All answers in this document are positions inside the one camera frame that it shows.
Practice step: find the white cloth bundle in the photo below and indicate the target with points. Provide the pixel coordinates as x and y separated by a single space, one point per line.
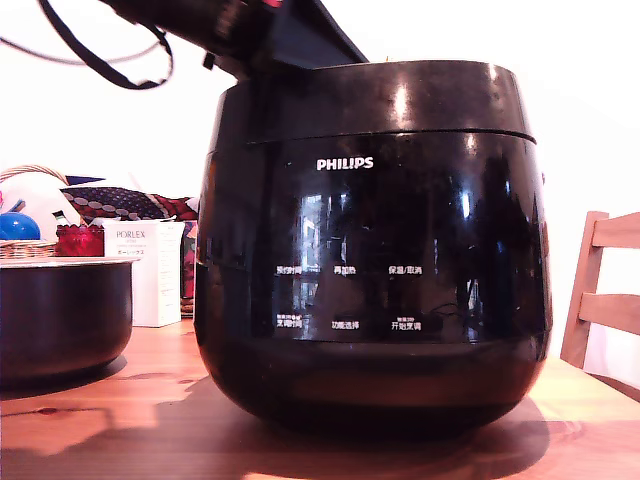
35 197

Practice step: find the wooden chair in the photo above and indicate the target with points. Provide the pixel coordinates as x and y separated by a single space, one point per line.
584 295

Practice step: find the white Porlex cardboard box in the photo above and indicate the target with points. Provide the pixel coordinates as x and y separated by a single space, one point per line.
147 280

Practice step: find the black inner cooking pot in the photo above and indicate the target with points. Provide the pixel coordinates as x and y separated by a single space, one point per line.
60 320

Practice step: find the red patterned cloth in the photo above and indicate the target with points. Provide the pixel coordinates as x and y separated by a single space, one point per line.
176 206

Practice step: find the black Philips rice cooker body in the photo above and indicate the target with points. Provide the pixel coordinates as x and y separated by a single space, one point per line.
360 360

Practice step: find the blue ball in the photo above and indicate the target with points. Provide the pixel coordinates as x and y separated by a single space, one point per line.
19 226

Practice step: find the dark dotted cushion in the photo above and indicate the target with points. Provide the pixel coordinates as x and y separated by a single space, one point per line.
112 202

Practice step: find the black rice cooker lid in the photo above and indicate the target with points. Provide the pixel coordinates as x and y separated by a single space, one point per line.
380 100

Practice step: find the red glass jar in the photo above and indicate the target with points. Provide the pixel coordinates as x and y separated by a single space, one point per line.
79 241

